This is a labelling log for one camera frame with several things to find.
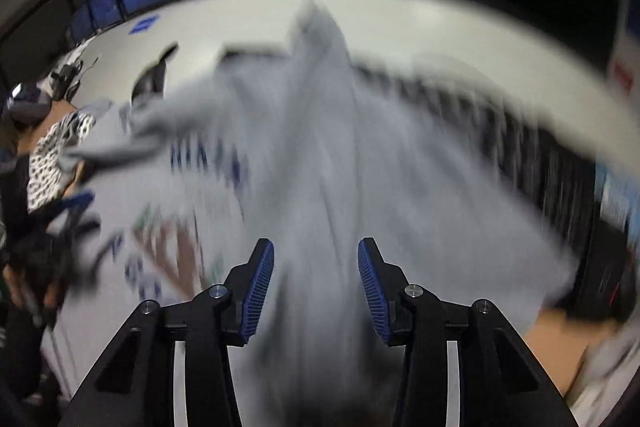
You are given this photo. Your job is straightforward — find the patterned grey fabric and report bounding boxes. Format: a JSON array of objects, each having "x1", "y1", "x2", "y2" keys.
[{"x1": 0, "y1": 82, "x2": 98, "y2": 220}]

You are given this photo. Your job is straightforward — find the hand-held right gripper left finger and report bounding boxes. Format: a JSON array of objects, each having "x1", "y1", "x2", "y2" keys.
[{"x1": 59, "y1": 237, "x2": 276, "y2": 427}]

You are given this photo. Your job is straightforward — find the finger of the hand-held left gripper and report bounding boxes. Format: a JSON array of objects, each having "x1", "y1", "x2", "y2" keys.
[
  {"x1": 46, "y1": 190, "x2": 97, "y2": 224},
  {"x1": 61, "y1": 218, "x2": 102, "y2": 244}
]

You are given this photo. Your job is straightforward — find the black keyboard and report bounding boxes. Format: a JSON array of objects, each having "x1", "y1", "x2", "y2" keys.
[{"x1": 350, "y1": 59, "x2": 633, "y2": 325}]

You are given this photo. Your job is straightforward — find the blue white card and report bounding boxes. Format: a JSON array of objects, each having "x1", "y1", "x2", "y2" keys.
[{"x1": 597, "y1": 166, "x2": 637, "y2": 234}]

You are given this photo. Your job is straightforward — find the folded white cloth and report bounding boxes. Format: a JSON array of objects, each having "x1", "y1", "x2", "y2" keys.
[{"x1": 564, "y1": 321, "x2": 640, "y2": 414}]

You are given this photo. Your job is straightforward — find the grey printed sweatshirt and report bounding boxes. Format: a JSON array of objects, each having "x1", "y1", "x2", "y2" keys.
[{"x1": 50, "y1": 0, "x2": 581, "y2": 427}]

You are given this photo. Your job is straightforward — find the black desk devices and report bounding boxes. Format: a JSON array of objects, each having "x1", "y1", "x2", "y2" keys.
[{"x1": 49, "y1": 58, "x2": 85, "y2": 102}]

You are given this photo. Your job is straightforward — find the person's left hand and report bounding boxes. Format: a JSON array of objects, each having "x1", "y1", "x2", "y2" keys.
[{"x1": 1, "y1": 266, "x2": 64, "y2": 329}]

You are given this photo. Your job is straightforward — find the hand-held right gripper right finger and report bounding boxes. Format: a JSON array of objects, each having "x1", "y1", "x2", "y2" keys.
[{"x1": 356, "y1": 237, "x2": 585, "y2": 427}]

